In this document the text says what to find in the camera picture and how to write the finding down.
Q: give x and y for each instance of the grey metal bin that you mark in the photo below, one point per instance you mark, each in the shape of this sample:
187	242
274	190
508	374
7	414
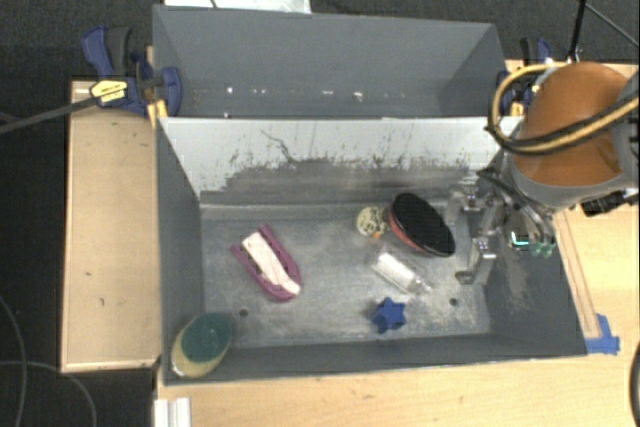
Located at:
325	265

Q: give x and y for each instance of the green and yellow sponge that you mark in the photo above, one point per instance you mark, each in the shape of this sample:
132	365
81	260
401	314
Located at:
202	345

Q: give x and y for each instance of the cream spotted ball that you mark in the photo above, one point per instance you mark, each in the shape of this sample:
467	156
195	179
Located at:
371	220

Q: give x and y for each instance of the pale wood flat board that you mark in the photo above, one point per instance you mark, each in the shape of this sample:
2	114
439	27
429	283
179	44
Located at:
112	235

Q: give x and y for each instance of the clear glass bottle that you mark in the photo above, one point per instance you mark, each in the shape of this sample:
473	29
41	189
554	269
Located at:
400	271

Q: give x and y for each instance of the blue star-shaped toy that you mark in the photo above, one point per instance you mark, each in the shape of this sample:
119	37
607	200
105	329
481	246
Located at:
388	315

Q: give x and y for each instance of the black cylinder on white bracket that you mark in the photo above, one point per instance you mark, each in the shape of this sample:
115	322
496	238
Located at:
607	203

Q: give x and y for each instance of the black and red round disc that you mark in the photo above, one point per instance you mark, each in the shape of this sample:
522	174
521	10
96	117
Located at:
422	225

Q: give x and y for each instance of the purple and white stapler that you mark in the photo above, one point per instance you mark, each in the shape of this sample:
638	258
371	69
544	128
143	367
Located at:
270	265

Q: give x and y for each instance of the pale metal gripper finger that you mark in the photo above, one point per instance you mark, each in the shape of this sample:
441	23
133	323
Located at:
457	215
481	260

